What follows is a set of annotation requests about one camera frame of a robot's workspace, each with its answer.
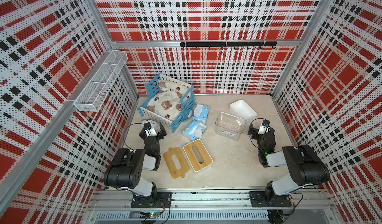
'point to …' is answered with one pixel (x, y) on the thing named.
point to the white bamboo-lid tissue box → (199, 156)
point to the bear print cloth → (166, 103)
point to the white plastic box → (241, 109)
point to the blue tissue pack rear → (201, 112)
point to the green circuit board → (149, 214)
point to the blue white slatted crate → (188, 102)
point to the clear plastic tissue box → (230, 126)
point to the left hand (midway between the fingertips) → (155, 123)
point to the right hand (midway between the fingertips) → (260, 123)
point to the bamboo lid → (176, 162)
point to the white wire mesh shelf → (92, 96)
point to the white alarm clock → (154, 124)
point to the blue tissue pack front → (195, 130)
